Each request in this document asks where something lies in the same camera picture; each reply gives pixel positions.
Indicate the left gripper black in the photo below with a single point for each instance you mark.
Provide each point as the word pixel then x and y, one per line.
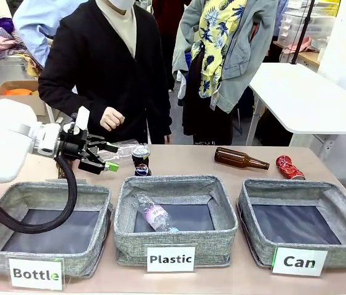
pixel 72 144

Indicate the clear crushed plastic bottle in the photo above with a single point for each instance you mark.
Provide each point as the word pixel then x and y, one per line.
pixel 126 150

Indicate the brown glass bottle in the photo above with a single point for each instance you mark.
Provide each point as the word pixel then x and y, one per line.
pixel 234 157

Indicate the red crushed can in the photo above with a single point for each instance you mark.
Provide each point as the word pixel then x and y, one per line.
pixel 289 167

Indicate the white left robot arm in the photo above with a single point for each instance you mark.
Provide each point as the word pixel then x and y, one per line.
pixel 3 138

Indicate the person's right forearm black sleeve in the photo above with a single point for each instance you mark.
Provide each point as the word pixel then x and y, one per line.
pixel 68 101

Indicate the black Pepsi can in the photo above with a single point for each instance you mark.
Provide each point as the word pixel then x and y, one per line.
pixel 141 163

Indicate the grey fabric basket labelled Bottle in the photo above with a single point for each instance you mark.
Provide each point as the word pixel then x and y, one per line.
pixel 53 255

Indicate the grey fabric basket labelled Plastic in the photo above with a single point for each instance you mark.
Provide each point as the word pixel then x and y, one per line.
pixel 175 238

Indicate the grey fabric basket labelled Can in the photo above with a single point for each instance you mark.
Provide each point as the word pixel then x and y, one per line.
pixel 252 227

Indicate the white Can label sign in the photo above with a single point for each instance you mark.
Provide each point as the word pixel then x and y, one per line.
pixel 299 261

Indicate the person's right hand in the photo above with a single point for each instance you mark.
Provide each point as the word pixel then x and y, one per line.
pixel 111 118

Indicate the plastic bottle with pink label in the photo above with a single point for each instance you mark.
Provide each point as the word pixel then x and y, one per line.
pixel 157 213

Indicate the cardboard box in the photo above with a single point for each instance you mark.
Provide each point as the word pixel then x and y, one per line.
pixel 22 103

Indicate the person in black cardigan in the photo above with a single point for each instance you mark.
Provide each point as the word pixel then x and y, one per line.
pixel 105 61

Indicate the orange cloth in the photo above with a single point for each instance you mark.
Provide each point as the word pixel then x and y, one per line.
pixel 16 91

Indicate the dark hanging garment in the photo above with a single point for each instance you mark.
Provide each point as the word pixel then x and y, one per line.
pixel 206 123

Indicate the white Plastic label sign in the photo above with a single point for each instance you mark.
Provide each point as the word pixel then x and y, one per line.
pixel 171 258

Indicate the white Bottle label sign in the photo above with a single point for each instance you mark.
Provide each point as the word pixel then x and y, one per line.
pixel 36 273

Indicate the person in light blue shirt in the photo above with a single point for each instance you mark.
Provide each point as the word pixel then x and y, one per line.
pixel 34 21

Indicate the white face mask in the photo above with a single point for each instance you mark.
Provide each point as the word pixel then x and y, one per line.
pixel 120 3

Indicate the yellow floral shirt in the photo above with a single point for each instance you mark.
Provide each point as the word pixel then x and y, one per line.
pixel 218 37

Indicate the grey-blue denim jacket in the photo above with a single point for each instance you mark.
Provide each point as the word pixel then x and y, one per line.
pixel 246 55

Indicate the white side table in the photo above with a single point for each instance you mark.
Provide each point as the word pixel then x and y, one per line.
pixel 308 98

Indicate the pink cloth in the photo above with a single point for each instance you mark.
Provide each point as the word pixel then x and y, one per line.
pixel 300 44

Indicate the black stand pole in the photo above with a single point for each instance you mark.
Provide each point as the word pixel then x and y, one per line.
pixel 303 30

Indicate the clear plastic storage drawers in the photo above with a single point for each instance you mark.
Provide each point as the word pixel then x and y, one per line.
pixel 311 24

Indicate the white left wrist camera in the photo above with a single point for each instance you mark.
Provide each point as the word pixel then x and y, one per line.
pixel 82 118

